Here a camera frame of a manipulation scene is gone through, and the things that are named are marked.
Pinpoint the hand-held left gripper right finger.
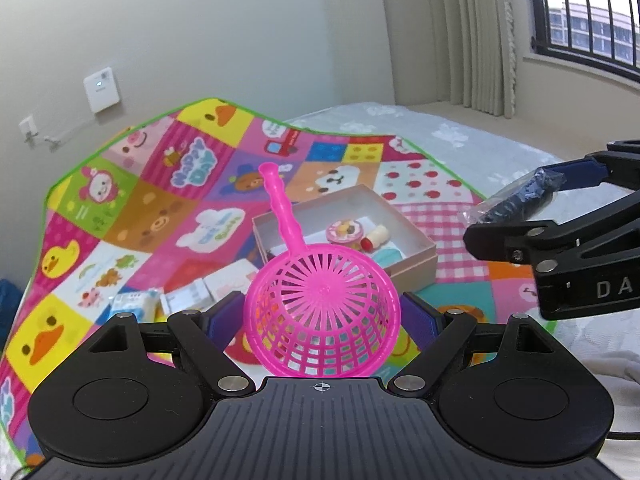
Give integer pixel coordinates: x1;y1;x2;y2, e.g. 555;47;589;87
390;292;559;399

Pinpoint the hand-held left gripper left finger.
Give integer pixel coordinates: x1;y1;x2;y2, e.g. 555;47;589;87
92;291;256;399

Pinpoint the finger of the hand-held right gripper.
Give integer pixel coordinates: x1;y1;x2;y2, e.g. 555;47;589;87
542;139;640;193
462;192;640;274

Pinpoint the black item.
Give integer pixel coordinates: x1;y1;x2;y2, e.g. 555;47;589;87
462;167;566;226

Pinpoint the pink cardboard box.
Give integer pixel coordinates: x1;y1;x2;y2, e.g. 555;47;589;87
251;184;437;293

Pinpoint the teal toy piece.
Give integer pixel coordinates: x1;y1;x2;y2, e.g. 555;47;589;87
372;247;405;271

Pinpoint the blue white packet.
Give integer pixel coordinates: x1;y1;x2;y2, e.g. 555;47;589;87
111;287;161;323

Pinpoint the white toy bottle red cap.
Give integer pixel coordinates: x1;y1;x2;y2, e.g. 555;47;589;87
360;225;391;251

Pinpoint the pink plastic toy strainer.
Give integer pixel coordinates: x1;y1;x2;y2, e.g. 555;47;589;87
243;162;402;377

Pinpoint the pink toy donut plate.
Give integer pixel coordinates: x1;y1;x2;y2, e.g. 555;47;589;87
326;219;368;243

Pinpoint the white tissue packet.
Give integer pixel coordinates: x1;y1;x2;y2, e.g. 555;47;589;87
202;260;258;306

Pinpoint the white patterned bed cover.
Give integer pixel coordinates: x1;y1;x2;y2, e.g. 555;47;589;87
282;101;640;480

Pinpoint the colourful cartoon play mat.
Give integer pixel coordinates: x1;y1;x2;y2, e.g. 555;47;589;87
0;97;561;466

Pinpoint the window with black railing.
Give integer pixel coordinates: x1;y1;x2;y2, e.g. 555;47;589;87
520;0;640;81

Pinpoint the beige curtain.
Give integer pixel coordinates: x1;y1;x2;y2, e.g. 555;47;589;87
375;0;526;118

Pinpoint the blue cloth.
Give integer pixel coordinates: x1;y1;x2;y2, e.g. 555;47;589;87
0;280;26;341

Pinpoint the white wall cable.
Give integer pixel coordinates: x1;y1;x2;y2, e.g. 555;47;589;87
30;119;98;151

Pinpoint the white wall device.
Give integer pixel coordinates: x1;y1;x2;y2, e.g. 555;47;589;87
83;66;122;114

